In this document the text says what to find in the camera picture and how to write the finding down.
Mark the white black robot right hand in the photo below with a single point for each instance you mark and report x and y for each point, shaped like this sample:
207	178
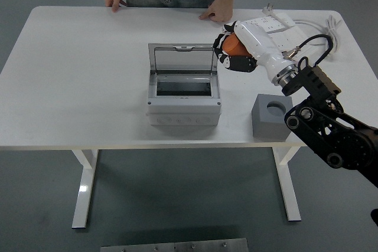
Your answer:
265	48

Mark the person's left hand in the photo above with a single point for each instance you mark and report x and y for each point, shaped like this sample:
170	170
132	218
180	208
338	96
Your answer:
221	10

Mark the orange cylinder battery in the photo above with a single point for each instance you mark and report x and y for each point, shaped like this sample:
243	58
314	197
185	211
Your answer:
233	45

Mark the transparent hinged box lid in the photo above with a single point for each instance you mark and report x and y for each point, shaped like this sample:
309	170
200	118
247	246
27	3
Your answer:
183	60

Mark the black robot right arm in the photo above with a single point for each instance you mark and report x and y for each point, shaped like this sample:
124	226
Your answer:
325	128

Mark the long white power strip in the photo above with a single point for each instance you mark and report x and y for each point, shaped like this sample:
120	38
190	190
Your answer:
273	24

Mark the wide white power strip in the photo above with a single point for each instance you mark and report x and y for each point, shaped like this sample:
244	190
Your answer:
291	38

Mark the narrow white power strip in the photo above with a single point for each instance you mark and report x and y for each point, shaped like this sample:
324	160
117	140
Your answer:
285	19

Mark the white power plug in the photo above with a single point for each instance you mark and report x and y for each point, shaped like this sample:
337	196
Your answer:
268	11

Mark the small white socket panel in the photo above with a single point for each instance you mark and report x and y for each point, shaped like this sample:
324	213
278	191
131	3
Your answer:
310	47

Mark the grey cube holder block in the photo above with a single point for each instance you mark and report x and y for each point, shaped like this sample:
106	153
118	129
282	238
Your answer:
263	122

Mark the white table leg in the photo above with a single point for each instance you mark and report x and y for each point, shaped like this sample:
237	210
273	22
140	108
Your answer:
288	193
84	193

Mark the grey electrical enclosure box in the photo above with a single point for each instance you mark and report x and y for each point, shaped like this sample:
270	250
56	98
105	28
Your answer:
183	103

